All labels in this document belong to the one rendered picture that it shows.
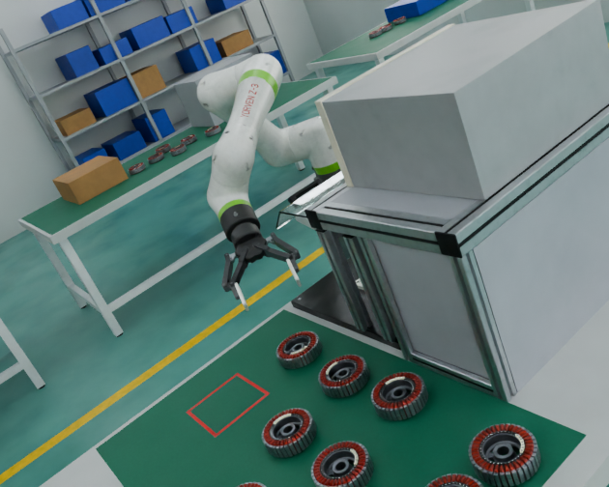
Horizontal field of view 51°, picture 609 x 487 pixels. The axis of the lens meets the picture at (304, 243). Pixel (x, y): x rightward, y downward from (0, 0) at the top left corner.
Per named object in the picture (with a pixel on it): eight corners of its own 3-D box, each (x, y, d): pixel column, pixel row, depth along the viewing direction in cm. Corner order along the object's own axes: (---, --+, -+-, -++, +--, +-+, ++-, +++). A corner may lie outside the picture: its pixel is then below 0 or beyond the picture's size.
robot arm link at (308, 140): (313, 166, 243) (293, 121, 236) (351, 155, 237) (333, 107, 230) (305, 181, 232) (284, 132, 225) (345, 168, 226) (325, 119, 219)
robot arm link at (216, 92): (270, 146, 246) (188, 71, 201) (308, 133, 240) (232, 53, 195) (272, 177, 241) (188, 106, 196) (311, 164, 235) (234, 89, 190)
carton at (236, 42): (213, 59, 828) (207, 45, 820) (239, 46, 845) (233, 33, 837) (227, 56, 795) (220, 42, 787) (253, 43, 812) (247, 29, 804)
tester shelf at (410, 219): (311, 227, 143) (304, 210, 142) (499, 98, 172) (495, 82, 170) (461, 258, 107) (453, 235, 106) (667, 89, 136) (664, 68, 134)
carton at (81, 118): (58, 135, 734) (50, 122, 728) (86, 122, 750) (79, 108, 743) (68, 135, 702) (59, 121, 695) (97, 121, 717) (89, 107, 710)
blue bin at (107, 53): (94, 68, 745) (86, 53, 738) (120, 56, 761) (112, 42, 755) (105, 64, 712) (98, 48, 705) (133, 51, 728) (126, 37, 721)
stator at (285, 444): (325, 440, 130) (318, 426, 128) (275, 469, 128) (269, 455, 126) (306, 411, 140) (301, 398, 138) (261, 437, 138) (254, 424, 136)
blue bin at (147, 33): (128, 52, 765) (118, 33, 756) (158, 39, 783) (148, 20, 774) (140, 48, 731) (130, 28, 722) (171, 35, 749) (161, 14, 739)
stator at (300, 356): (276, 354, 164) (272, 342, 163) (316, 335, 165) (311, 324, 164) (285, 377, 154) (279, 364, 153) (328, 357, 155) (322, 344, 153)
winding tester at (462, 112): (346, 186, 144) (313, 101, 136) (471, 103, 162) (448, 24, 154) (484, 201, 112) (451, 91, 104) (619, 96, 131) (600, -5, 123)
